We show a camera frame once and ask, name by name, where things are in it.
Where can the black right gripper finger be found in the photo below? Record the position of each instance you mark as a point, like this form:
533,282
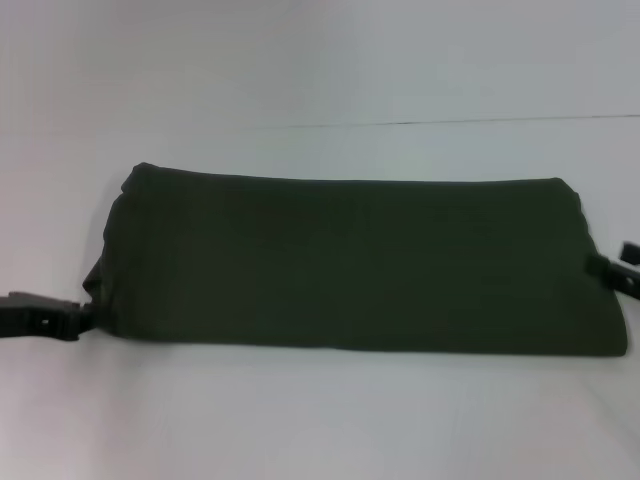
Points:
615,272
631,252

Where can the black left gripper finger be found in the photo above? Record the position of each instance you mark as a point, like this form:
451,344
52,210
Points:
40,315

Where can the dark green FREE t-shirt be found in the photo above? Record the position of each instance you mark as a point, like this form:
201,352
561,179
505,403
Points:
350,265

